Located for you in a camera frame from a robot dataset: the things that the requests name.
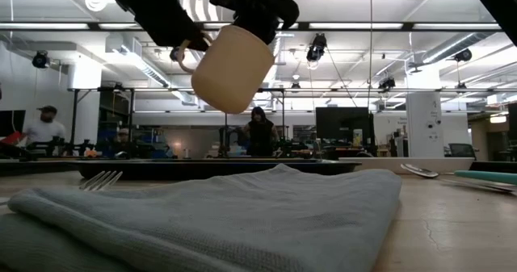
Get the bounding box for red flat object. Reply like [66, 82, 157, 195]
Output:
[0, 131, 23, 146]

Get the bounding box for large black monitor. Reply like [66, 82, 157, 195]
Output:
[315, 107, 376, 149]

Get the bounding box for thin hanging cable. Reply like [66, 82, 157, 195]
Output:
[368, 0, 374, 111]

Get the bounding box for spoon with teal handle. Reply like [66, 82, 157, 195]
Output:
[401, 162, 517, 186]

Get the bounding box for black plastic tray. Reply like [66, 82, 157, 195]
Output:
[75, 158, 364, 182]

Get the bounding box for person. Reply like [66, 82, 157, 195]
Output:
[22, 105, 68, 146]
[241, 106, 280, 157]
[111, 127, 135, 157]

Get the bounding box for metal fork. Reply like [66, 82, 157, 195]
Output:
[0, 169, 124, 205]

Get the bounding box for black table frame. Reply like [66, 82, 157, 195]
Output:
[0, 157, 517, 177]

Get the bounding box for grey cloth napkin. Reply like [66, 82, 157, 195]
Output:
[0, 163, 403, 272]

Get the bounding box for orange mug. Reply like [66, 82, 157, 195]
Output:
[177, 24, 276, 115]

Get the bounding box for black hanging camera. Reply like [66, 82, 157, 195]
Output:
[168, 45, 186, 63]
[452, 48, 473, 63]
[31, 50, 52, 69]
[377, 76, 397, 91]
[305, 32, 328, 63]

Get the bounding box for small black monitor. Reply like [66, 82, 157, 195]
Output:
[0, 110, 27, 138]

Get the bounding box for white square column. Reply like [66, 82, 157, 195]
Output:
[405, 68, 446, 159]
[66, 60, 103, 144]

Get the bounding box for dark office chair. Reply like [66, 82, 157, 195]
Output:
[448, 143, 477, 160]

